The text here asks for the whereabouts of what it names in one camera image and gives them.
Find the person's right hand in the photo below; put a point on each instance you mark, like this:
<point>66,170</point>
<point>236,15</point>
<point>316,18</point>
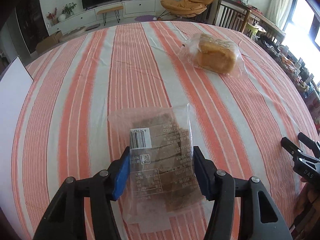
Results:
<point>303,180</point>

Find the white cardboard box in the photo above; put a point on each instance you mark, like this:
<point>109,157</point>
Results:
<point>15,85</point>

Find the purple floor mat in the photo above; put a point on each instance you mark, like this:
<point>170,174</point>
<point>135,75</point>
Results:
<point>146,18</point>

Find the small wooden bench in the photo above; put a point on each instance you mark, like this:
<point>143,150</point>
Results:
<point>116,10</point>

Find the brown cracker clear bag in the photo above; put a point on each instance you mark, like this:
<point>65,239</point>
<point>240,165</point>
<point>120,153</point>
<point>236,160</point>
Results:
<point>162,198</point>

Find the cluttered side table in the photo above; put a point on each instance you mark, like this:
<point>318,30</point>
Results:
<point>301,46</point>

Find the white tv cabinet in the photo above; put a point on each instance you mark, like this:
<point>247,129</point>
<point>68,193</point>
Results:
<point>88,18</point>

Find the red flower bouquet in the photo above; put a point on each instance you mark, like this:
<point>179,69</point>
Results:
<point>52,16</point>

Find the dark wooden chair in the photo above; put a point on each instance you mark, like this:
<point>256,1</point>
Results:
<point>232,15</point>

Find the white sheer curtain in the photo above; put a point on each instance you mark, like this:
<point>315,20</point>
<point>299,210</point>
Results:
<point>278,12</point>

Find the black display cabinet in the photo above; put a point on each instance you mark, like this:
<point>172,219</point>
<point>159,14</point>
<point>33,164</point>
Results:
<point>26,27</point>

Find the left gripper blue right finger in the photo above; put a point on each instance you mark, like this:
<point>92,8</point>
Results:
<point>200,170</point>

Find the cardboard box on floor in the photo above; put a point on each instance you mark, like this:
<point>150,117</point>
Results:
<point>48,42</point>

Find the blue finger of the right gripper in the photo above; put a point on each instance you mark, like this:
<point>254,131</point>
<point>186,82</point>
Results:
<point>310,143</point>
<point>291,148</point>

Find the bread loaf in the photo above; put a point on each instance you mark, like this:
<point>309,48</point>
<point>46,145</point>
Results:
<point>220,56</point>

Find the orange lounge chair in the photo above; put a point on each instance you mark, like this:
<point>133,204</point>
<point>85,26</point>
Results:
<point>184,8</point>

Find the striped orange white tablecloth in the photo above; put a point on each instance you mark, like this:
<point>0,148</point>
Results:
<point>150,92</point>

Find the white round vase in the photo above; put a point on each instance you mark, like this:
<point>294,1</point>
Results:
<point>62,17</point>

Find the green plant in vase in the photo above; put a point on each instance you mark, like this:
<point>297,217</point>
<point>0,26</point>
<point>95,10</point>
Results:
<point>68,9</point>

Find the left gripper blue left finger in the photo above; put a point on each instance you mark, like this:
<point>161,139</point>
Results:
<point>121,174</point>

